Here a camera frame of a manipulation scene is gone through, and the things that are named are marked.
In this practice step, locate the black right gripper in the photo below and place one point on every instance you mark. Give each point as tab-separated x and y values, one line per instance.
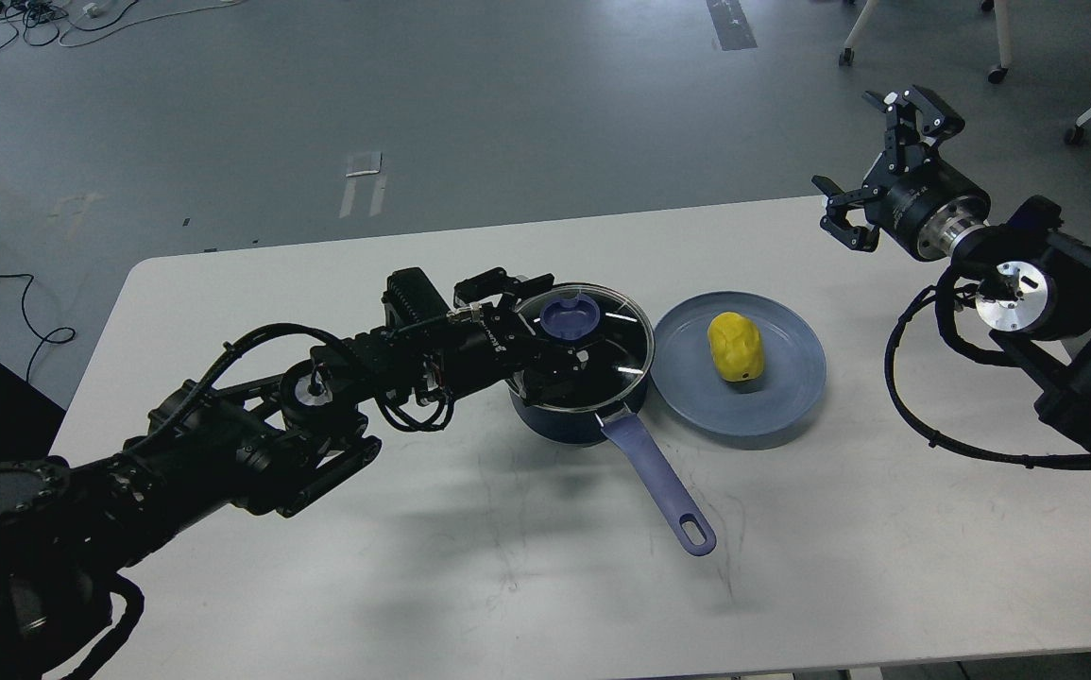
920	201

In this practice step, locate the dark blue saucepan purple handle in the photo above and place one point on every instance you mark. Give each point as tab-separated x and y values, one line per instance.
620	424

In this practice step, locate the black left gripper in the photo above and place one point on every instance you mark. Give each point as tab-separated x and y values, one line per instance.
496	341

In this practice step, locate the light blue plate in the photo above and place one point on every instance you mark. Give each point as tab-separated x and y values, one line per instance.
759	411

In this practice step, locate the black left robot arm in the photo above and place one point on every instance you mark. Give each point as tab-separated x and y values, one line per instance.
274	424

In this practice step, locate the glass pot lid blue knob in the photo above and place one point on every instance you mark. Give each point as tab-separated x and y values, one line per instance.
572	315

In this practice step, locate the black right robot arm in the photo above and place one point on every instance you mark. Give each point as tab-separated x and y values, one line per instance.
1013	294

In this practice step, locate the yellow potato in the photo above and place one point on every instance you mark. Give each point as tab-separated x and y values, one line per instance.
736	348

